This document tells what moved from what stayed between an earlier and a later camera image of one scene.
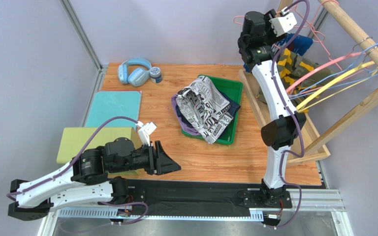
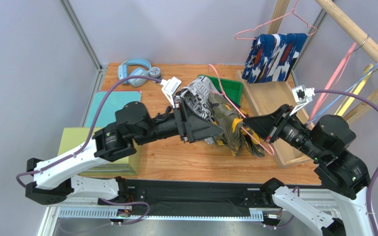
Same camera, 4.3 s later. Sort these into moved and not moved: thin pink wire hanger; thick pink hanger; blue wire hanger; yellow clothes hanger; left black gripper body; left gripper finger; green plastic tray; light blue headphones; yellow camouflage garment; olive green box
Moved: thin pink wire hanger; left gripper finger; yellow clothes hanger; thick pink hanger; blue wire hanger; yellow camouflage garment; left black gripper body
Not moved: green plastic tray; light blue headphones; olive green box
